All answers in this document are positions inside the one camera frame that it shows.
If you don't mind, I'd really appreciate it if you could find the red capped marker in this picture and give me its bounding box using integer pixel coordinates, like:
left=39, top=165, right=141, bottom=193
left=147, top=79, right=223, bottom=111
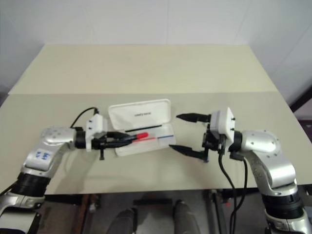
left=132, top=132, right=159, bottom=142

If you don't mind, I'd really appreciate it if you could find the white hinged pencil case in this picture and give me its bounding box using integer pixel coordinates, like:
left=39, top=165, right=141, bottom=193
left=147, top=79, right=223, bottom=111
left=107, top=98, right=176, bottom=157

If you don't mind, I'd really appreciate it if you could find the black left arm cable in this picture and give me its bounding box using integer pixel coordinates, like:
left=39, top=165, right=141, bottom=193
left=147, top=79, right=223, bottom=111
left=70, top=107, right=101, bottom=129

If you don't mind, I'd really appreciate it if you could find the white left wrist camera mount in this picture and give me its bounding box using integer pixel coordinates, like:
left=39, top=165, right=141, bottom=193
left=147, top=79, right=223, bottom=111
left=85, top=115, right=108, bottom=152

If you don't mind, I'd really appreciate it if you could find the black table frame rail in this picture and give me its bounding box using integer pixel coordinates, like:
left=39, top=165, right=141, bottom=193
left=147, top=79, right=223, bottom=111
left=45, top=194, right=82, bottom=206

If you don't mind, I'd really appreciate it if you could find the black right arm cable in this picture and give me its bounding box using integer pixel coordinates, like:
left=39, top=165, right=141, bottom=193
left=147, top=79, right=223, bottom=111
left=217, top=136, right=237, bottom=220
left=230, top=152, right=249, bottom=234

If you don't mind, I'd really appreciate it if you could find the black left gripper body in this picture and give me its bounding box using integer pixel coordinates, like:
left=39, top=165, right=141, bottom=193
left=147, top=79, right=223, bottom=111
left=91, top=131, right=116, bottom=161

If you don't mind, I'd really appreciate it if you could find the thin black pen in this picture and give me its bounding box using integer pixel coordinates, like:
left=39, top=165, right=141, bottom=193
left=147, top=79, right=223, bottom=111
left=126, top=124, right=163, bottom=133

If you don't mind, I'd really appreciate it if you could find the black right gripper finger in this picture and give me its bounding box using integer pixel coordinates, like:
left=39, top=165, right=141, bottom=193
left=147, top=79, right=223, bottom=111
left=169, top=144, right=206, bottom=158
left=175, top=112, right=212, bottom=124

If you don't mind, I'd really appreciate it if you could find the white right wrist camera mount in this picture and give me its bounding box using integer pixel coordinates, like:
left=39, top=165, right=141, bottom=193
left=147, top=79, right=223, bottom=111
left=209, top=106, right=236, bottom=142

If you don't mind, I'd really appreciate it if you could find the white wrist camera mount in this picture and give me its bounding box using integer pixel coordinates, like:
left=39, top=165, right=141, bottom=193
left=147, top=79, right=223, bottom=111
left=209, top=106, right=236, bottom=142
left=85, top=115, right=108, bottom=152

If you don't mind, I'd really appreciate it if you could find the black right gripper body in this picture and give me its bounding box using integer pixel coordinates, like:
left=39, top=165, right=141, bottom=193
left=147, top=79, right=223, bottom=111
left=201, top=123, right=227, bottom=163

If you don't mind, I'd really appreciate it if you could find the dark rounded shape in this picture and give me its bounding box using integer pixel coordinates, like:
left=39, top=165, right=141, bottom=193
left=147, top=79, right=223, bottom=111
left=111, top=208, right=138, bottom=234
left=172, top=200, right=197, bottom=234

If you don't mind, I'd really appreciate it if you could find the metal table leg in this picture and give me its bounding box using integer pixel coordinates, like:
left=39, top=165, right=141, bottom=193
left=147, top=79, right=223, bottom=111
left=80, top=194, right=102, bottom=234
left=207, top=189, right=227, bottom=234

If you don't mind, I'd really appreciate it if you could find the dark angled frame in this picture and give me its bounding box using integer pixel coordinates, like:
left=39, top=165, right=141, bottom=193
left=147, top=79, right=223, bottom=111
left=289, top=84, right=312, bottom=147

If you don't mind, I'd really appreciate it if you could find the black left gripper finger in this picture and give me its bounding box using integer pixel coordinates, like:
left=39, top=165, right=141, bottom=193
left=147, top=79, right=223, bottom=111
left=107, top=131, right=134, bottom=142
left=113, top=138, right=138, bottom=149

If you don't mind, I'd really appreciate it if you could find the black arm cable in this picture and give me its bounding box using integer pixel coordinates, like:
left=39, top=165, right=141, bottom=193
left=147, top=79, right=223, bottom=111
left=230, top=152, right=249, bottom=234
left=70, top=107, right=101, bottom=129
left=217, top=136, right=237, bottom=220

